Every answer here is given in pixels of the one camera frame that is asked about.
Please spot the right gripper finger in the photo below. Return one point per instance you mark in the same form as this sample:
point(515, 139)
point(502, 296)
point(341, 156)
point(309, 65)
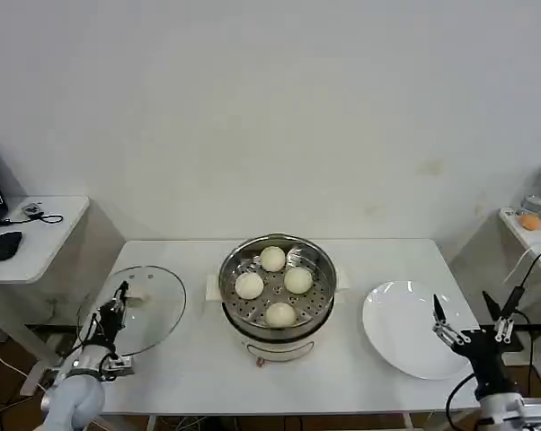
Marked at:
point(503, 330)
point(443, 330)

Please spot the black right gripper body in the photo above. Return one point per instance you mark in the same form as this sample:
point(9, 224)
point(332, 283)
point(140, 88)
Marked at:
point(484, 354)

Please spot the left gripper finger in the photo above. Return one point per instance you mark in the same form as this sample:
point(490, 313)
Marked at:
point(123, 288)
point(117, 306)

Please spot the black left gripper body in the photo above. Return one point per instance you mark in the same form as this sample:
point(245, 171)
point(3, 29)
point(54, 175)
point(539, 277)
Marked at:
point(106, 325)

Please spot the white steamed bun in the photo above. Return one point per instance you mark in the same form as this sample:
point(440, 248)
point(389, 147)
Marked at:
point(272, 258)
point(297, 280)
point(280, 314)
point(249, 286)

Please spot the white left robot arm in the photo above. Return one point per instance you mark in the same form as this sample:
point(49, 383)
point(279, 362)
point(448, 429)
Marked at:
point(73, 399)

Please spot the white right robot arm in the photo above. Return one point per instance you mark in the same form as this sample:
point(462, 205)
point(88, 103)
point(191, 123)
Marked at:
point(504, 408)

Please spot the white round plate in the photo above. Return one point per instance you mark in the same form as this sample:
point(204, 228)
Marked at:
point(401, 332)

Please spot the white side table with laptop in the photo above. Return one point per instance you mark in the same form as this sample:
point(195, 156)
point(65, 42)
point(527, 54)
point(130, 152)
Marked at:
point(41, 251)

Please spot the white side table with appliance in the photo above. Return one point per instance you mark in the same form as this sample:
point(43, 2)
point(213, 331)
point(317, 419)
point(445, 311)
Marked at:
point(535, 242)

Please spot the small orange object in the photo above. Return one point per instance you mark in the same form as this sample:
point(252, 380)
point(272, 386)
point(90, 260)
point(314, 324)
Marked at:
point(529, 222)

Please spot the black computer mouse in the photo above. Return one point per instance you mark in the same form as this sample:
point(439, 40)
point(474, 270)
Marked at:
point(4, 246)

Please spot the perforated steel steamer basket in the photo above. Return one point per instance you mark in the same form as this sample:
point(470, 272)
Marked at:
point(320, 278)

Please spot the white electric cooker pot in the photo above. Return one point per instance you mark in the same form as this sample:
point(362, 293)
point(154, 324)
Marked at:
point(279, 348)

